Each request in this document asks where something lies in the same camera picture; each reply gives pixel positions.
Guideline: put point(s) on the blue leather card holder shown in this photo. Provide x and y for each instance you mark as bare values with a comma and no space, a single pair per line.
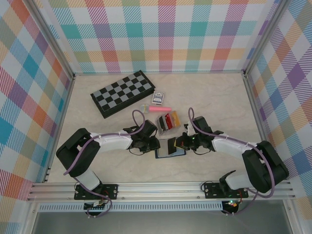
181,152

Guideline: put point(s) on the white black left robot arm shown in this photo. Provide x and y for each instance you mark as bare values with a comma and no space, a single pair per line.
114,143

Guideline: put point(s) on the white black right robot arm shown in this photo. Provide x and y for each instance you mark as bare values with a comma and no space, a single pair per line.
229,148

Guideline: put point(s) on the clear acrylic card organizer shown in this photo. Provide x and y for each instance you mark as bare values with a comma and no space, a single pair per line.
165,132

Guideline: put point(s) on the gold card stack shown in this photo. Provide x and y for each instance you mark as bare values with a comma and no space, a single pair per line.
176,119

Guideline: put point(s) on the red card stack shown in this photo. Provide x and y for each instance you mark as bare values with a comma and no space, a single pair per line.
169,120

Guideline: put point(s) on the blue playing card box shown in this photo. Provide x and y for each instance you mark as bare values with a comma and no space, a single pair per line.
158,97

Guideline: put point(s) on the pink toy microphone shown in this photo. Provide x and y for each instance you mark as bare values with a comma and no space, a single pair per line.
158,109

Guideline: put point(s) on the black grey chessboard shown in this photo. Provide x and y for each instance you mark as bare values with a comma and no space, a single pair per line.
122,92

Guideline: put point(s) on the small electronics board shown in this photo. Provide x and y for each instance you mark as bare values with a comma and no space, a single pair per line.
96,206
231,204

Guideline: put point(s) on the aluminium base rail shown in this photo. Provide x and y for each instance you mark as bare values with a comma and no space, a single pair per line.
158,190

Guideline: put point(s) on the aluminium side frame rail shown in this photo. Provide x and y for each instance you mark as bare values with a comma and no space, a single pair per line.
254,104
65,104

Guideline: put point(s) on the thin aluminium frame rail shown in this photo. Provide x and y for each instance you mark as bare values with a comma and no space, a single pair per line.
195,72

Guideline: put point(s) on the aluminium frame post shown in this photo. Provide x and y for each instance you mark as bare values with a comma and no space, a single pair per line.
53,36
265,36

